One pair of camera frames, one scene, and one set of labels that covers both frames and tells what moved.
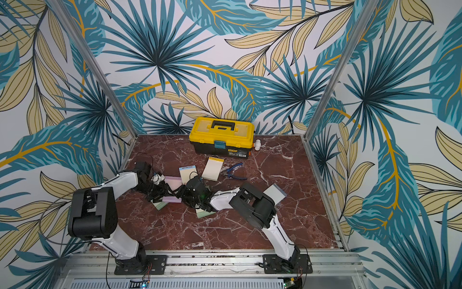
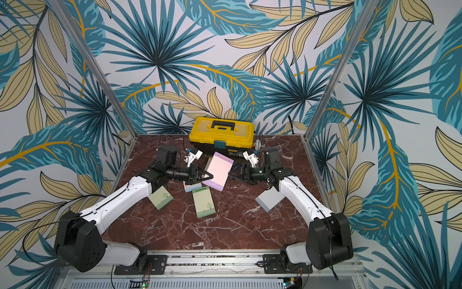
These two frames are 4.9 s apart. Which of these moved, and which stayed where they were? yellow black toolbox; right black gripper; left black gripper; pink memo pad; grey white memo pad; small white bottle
Moved: pink memo pad; left black gripper; right black gripper
Stayed: small white bottle; grey white memo pad; yellow black toolbox
